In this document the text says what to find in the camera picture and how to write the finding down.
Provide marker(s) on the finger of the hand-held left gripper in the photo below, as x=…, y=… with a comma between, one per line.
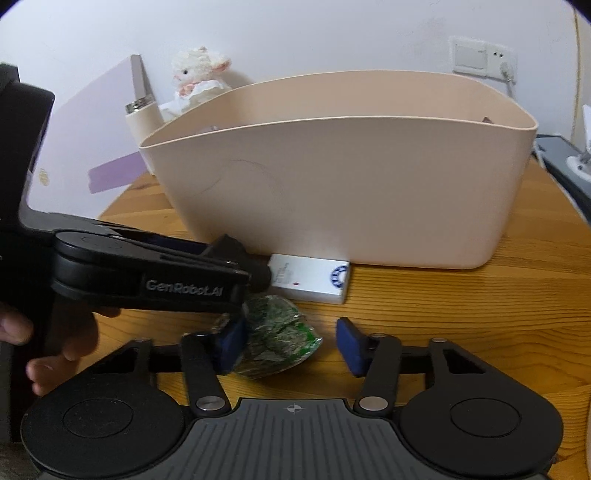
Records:
x=194, y=288
x=240, y=263

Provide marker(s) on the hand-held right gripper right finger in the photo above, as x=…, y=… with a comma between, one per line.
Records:
x=351, y=347

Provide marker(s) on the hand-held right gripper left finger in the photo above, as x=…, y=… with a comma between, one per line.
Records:
x=230, y=347

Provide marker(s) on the green foil packet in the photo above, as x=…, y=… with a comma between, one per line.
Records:
x=281, y=337

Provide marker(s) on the beige plastic storage bin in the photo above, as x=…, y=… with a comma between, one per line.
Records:
x=346, y=184

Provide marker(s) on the person's left hand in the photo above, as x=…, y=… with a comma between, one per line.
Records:
x=76, y=339

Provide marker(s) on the lavender flat board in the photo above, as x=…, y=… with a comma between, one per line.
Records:
x=83, y=138

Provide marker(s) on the small white card box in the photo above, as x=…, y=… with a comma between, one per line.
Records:
x=309, y=279

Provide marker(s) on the small beige holder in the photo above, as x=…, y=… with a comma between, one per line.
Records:
x=144, y=134

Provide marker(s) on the white plush lamb toy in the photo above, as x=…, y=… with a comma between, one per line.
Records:
x=194, y=74

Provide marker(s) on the grey flat device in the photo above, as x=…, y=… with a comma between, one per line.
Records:
x=561, y=157

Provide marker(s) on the white plastic object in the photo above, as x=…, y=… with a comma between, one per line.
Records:
x=581, y=164

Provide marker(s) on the white vertical pipe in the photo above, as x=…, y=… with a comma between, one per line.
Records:
x=576, y=69

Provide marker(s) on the white wall socket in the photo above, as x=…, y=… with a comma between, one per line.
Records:
x=475, y=55

